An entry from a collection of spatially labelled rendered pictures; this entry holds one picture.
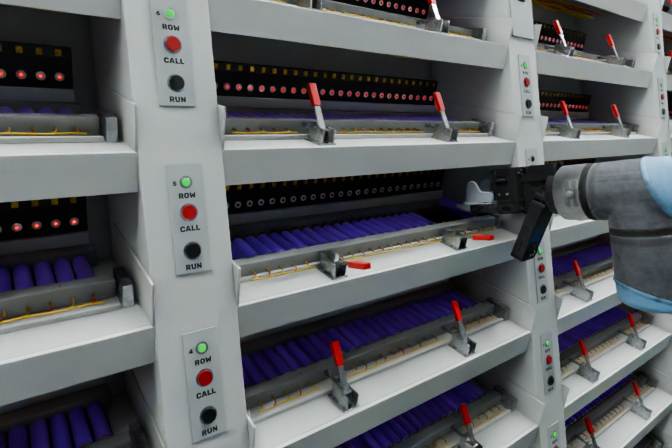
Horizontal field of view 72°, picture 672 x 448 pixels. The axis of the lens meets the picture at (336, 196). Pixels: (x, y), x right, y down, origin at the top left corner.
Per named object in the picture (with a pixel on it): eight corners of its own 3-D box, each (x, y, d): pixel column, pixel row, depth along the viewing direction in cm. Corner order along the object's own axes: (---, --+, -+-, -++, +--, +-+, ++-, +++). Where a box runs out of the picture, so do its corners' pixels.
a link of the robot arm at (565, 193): (607, 216, 76) (578, 223, 70) (577, 216, 80) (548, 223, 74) (602, 161, 76) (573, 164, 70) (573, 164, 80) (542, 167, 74)
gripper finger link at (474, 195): (455, 182, 93) (497, 178, 86) (458, 211, 93) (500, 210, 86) (446, 183, 91) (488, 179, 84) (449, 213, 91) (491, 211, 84)
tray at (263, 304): (519, 258, 92) (530, 213, 89) (235, 339, 56) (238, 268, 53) (442, 223, 107) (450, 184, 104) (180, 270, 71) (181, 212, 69)
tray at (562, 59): (648, 88, 132) (663, 37, 128) (530, 72, 97) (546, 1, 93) (578, 80, 147) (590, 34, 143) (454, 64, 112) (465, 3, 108)
